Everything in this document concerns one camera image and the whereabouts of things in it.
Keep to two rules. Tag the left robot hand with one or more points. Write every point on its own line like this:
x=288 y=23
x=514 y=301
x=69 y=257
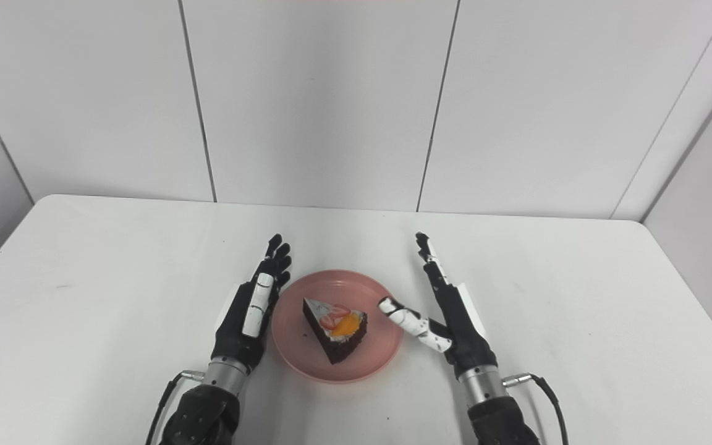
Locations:
x=256 y=309

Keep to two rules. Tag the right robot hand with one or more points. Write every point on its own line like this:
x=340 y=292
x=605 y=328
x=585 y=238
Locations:
x=449 y=315

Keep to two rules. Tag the pink plate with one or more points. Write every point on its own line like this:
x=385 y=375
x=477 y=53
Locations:
x=306 y=355

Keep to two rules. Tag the chocolate cake slice with fruit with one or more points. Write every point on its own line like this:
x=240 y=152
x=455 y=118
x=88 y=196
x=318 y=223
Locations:
x=336 y=327

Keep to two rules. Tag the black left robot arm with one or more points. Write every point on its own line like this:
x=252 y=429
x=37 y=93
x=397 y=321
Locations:
x=207 y=408

